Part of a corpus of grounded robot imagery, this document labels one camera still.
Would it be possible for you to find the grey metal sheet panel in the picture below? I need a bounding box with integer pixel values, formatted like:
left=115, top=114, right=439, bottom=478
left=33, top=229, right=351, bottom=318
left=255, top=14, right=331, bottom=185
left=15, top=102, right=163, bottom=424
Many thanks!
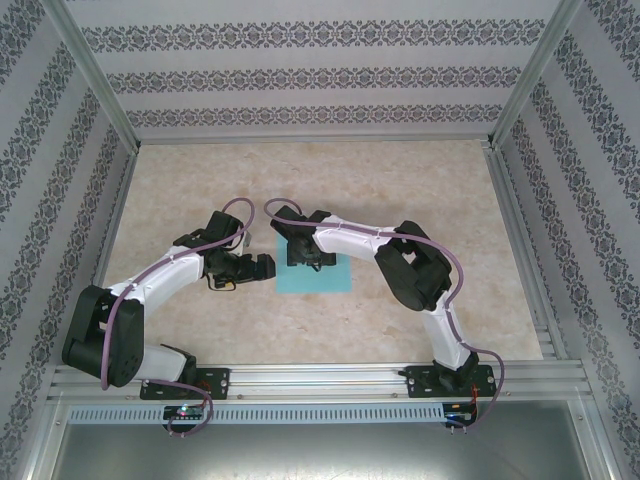
left=22, top=399, right=621, bottom=480

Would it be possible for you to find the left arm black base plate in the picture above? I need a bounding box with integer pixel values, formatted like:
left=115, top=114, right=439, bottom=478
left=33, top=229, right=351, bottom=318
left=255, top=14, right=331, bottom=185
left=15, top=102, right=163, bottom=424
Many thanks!
left=139, top=367, right=232, bottom=402

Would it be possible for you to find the aluminium mounting rail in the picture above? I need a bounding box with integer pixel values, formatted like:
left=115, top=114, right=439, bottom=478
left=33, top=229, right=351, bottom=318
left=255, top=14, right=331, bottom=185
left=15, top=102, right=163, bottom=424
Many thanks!
left=47, top=362, right=594, bottom=401

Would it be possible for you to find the aluminium table side rail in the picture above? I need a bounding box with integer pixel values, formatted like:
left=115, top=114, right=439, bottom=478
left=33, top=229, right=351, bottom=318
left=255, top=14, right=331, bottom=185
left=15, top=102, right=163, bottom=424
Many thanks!
left=482, top=147, right=569, bottom=361
left=67, top=149, right=139, bottom=366

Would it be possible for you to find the slotted grey cable duct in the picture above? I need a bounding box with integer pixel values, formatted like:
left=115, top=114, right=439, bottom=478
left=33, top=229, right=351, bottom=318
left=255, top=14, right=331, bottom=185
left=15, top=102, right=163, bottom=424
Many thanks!
left=67, top=403, right=446, bottom=425

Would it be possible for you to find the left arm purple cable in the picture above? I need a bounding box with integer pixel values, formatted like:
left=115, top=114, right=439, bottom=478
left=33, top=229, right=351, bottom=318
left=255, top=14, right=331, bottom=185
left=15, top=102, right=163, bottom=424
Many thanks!
left=99, top=198, right=259, bottom=440

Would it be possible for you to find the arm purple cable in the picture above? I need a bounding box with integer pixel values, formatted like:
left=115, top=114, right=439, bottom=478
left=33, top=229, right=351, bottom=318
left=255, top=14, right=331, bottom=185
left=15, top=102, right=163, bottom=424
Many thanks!
left=99, top=198, right=259, bottom=440
left=263, top=198, right=504, bottom=432

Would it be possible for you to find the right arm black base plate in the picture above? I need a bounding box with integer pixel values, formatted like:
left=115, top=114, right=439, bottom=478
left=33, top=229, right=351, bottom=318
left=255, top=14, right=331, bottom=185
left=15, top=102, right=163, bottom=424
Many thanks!
left=405, top=364, right=499, bottom=400

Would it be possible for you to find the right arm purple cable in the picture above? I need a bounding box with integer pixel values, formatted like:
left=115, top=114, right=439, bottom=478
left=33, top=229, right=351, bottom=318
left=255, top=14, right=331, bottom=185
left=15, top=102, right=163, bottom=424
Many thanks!
left=263, top=198, right=504, bottom=432

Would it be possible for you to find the aluminium frame post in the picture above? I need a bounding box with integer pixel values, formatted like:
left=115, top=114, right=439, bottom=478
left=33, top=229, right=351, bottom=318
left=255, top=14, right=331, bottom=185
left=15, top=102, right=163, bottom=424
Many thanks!
left=42, top=0, right=141, bottom=151
left=487, top=0, right=586, bottom=149

